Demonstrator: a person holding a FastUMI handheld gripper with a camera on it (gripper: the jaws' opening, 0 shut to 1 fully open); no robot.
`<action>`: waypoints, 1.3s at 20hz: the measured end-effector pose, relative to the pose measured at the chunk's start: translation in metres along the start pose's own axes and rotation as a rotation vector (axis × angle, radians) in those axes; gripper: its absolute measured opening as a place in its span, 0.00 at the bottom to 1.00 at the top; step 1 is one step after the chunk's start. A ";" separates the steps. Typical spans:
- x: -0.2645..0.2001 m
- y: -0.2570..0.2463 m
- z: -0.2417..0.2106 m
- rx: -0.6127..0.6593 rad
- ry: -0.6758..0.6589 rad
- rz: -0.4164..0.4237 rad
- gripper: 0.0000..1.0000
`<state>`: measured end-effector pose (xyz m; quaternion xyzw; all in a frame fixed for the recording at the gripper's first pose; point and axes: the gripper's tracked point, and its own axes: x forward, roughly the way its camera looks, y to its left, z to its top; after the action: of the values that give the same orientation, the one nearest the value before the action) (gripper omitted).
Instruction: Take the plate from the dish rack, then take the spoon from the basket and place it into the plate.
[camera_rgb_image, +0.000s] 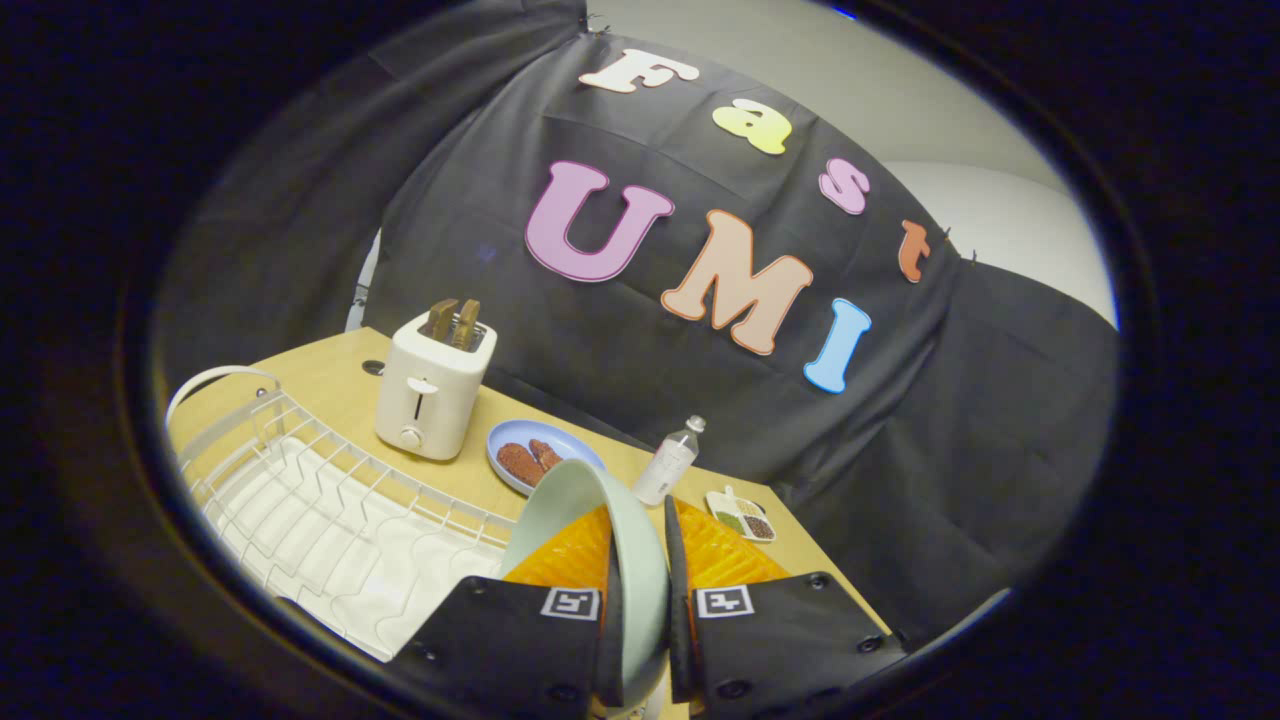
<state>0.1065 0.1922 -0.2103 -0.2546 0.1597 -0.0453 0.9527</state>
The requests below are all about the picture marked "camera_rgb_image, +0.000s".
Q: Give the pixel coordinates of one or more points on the blue plate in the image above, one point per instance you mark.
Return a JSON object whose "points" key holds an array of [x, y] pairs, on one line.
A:
{"points": [[570, 445]]}

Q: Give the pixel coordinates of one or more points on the clear plastic water bottle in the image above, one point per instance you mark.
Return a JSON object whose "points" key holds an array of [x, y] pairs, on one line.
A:
{"points": [[664, 465]]}

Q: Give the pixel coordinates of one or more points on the black backdrop cloth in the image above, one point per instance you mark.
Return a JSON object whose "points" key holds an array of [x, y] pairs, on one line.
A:
{"points": [[640, 260]]}

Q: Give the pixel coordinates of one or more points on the cream white toaster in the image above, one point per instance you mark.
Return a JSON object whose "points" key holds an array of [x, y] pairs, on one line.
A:
{"points": [[430, 395]]}

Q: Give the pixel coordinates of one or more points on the brown toast slice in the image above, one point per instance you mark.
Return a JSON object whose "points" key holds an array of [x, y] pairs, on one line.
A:
{"points": [[441, 318], [466, 322]]}

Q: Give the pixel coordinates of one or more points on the reddish brown bread piece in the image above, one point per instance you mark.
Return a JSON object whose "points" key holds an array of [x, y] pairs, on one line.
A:
{"points": [[519, 463], [546, 455]]}

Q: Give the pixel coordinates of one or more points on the small white spice tray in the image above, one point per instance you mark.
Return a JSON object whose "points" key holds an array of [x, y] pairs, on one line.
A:
{"points": [[742, 516]]}

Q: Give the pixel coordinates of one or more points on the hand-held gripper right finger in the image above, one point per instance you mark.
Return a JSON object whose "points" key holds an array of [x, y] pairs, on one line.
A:
{"points": [[790, 630]]}

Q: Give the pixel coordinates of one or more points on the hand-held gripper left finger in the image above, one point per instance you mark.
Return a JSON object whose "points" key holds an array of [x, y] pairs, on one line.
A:
{"points": [[505, 640]]}

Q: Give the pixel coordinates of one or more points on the pale green plate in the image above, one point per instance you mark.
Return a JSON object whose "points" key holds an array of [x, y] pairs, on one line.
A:
{"points": [[625, 540]]}

